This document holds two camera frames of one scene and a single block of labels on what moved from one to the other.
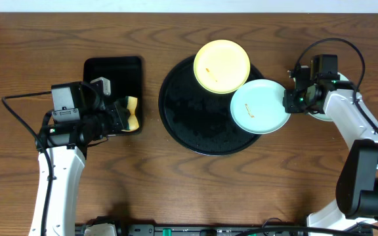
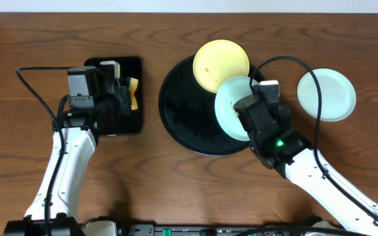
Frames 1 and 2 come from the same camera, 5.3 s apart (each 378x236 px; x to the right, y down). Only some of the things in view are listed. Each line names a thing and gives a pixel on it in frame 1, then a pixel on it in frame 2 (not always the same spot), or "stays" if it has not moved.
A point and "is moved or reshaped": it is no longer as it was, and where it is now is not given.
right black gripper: x=289 y=101 → x=283 y=111
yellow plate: x=222 y=67 stays
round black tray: x=198 y=120 stays
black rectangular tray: x=125 y=75 stays
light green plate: x=258 y=106 is moved or reshaped
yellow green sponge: x=132 y=123 → x=132 y=84
